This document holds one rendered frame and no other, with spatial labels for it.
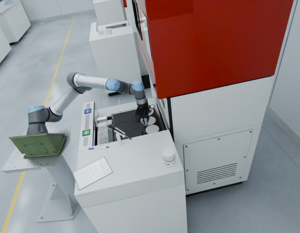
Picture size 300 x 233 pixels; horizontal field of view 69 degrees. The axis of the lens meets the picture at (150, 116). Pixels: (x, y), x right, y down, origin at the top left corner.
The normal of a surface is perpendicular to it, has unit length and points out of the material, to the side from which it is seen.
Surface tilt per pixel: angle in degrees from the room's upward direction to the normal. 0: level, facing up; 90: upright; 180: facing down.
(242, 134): 90
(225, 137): 90
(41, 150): 90
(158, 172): 0
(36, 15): 90
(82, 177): 0
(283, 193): 0
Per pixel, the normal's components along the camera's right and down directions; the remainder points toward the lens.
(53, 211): -0.13, -0.76
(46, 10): 0.18, 0.61
